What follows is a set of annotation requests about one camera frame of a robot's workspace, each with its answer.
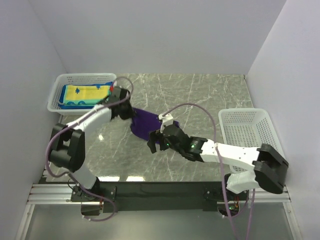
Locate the yellow teal patterned towel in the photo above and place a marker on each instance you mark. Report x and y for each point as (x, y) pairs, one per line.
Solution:
(86, 95)

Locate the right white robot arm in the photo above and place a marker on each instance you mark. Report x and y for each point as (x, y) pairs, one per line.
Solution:
(263, 167)

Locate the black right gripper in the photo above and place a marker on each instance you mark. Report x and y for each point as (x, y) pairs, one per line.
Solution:
(154, 136)

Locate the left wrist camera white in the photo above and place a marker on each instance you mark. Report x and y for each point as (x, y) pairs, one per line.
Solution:
(112, 88)

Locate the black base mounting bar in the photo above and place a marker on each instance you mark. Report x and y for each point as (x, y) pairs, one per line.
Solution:
(158, 196)

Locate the right white plastic basket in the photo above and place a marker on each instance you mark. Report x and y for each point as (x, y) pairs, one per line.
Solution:
(247, 128)

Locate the purple towel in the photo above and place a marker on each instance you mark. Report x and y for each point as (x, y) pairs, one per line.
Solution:
(145, 122)

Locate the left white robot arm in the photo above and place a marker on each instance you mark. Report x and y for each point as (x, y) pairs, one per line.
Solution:
(66, 150)

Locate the left white plastic basket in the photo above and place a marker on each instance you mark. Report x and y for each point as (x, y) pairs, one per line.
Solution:
(74, 94)

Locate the blue towel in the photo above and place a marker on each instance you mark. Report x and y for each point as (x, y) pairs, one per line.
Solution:
(62, 105)

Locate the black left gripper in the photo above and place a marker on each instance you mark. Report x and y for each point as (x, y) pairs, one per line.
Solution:
(130, 113)

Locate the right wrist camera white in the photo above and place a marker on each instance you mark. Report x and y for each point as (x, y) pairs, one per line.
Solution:
(166, 120)

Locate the white plastic basket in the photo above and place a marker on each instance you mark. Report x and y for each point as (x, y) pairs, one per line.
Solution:
(247, 128)
(74, 94)

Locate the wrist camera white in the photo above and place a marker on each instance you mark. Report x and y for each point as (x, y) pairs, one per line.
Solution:
(166, 120)
(112, 88)

